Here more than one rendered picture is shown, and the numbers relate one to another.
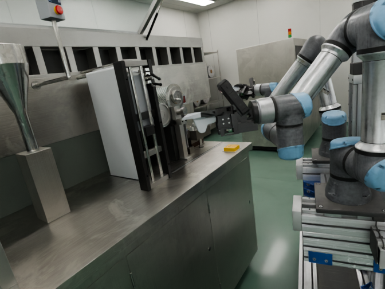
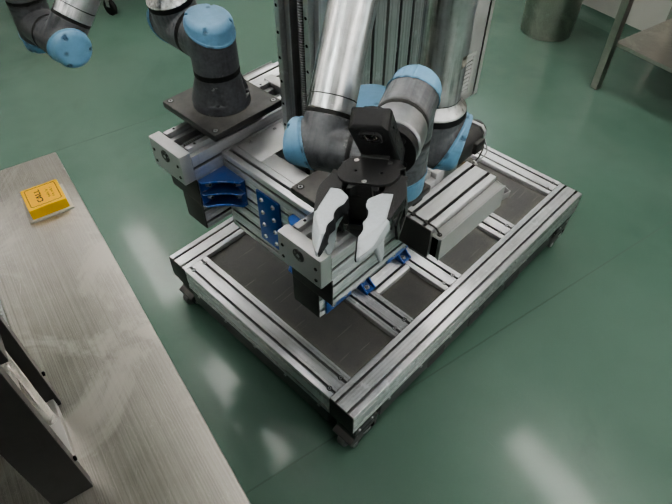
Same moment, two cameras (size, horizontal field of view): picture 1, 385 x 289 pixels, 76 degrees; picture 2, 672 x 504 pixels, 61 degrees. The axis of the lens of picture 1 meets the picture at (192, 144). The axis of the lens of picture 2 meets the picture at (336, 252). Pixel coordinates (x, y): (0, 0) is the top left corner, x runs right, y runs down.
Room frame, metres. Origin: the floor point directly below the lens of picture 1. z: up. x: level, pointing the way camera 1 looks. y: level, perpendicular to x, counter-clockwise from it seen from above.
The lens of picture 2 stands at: (0.60, 0.39, 1.66)
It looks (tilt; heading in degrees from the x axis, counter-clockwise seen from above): 47 degrees down; 288
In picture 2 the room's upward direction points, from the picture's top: straight up
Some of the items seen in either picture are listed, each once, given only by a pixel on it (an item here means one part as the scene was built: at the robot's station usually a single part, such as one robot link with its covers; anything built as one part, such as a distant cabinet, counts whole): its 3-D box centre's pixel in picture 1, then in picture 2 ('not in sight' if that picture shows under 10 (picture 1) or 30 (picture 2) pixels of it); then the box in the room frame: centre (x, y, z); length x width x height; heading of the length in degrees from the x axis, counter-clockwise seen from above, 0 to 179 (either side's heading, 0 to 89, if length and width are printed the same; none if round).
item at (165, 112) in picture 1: (146, 115); not in sight; (1.39, 0.23, 1.17); 0.26 x 0.12 x 0.12; 52
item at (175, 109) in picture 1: (181, 133); not in sight; (1.35, 0.05, 1.05); 0.06 x 0.05 x 0.31; 52
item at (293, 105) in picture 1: (289, 108); (408, 106); (0.72, -0.29, 1.21); 0.11 x 0.08 x 0.09; 90
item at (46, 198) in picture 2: (231, 148); (45, 199); (1.39, -0.22, 0.91); 0.07 x 0.07 x 0.02; 52
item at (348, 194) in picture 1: (347, 183); not in sight; (0.85, -0.56, 0.87); 0.15 x 0.15 x 0.10
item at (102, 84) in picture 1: (111, 125); not in sight; (1.24, 0.39, 1.17); 0.34 x 0.05 x 0.54; 52
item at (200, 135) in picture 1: (179, 132); not in sight; (1.65, 0.08, 1.00); 0.40 x 0.16 x 0.06; 52
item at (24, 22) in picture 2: not in sight; (38, 24); (1.55, -0.52, 1.10); 0.11 x 0.08 x 0.11; 153
